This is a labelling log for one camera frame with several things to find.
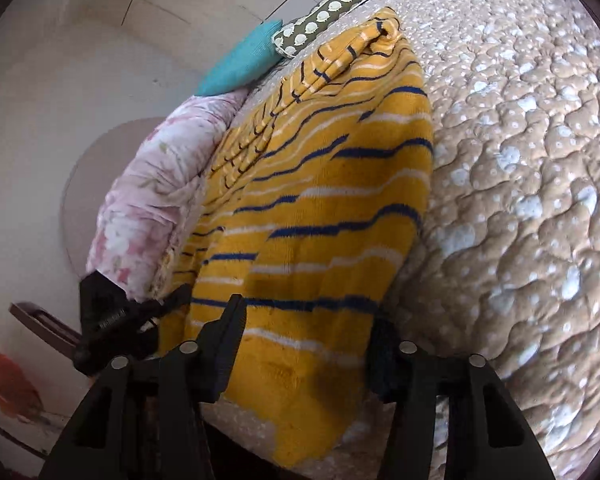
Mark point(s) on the green patterned pillow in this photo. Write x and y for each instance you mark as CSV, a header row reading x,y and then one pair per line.
x,y
330,7

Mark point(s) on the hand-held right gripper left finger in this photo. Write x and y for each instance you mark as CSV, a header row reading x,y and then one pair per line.
x,y
225,345

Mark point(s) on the teal pillow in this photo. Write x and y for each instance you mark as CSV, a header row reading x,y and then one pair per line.
x,y
240,60

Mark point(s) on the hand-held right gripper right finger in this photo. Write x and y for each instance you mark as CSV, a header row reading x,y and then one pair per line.
x,y
382,360

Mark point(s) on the yellow striped small sweater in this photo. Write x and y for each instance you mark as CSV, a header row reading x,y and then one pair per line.
x,y
325,220

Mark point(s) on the pink floral blanket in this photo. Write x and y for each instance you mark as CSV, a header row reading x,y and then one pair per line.
x,y
155,180

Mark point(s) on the dark wooden furniture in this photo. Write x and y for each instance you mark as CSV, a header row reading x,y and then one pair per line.
x,y
45,325

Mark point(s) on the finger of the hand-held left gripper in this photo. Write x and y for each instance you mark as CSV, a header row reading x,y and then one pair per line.
x,y
165,302

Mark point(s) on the round beige headboard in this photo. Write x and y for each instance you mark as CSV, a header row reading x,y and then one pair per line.
x,y
95,185

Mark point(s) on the beige quilted bed cover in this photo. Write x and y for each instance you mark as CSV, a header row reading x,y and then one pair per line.
x,y
520,160

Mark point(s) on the red pillow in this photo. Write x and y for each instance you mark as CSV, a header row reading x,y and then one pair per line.
x,y
7,385

